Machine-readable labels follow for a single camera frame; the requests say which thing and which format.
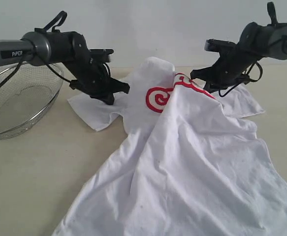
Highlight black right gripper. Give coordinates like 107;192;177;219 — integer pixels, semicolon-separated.
190;50;255;93

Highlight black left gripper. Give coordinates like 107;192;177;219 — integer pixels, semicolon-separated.
68;62;130;105

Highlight white shirt with red print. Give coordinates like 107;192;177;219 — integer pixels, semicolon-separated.
54;57;287;236

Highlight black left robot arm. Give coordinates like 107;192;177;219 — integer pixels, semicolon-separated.
0;29;130;105

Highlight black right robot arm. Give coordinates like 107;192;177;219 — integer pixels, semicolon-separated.
190;22;287;93

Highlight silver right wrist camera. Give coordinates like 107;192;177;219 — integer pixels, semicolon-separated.
204;39;236;53

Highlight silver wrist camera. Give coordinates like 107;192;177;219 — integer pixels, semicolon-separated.
204;39;236;53
89;49;114;63

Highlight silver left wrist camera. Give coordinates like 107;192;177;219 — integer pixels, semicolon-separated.
89;49;114;63

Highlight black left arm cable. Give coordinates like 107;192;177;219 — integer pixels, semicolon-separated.
0;10;77;98

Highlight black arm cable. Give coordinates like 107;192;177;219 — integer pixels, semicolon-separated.
217;1;287;98
0;10;77;98

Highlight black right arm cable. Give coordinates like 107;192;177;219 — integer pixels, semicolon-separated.
217;1;287;98

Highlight metal wire mesh basket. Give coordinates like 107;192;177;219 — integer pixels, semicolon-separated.
0;64;64;139

